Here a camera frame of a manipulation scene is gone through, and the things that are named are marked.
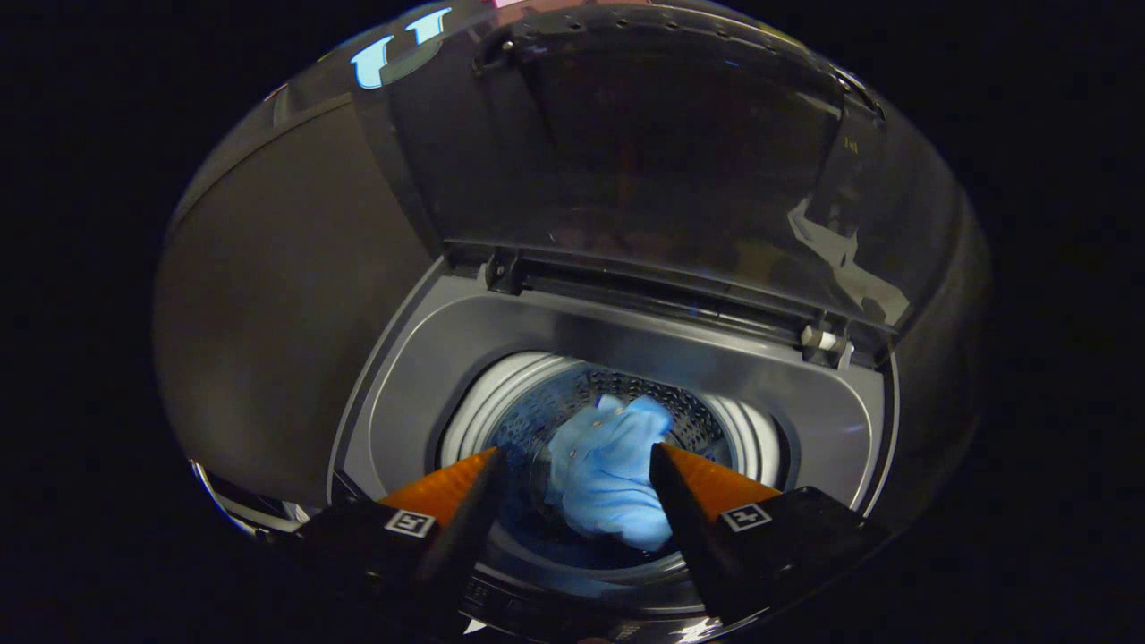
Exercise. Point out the dark glass washing machine lid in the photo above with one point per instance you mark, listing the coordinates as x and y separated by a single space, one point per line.
644 152

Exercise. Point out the light blue polo shirt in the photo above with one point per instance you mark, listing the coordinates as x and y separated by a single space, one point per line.
608 474

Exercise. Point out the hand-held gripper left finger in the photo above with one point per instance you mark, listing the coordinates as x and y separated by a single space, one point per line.
465 537

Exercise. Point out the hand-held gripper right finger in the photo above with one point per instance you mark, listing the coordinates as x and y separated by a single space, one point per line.
693 528

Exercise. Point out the dark grey washing machine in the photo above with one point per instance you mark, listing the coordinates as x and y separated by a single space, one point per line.
429 376

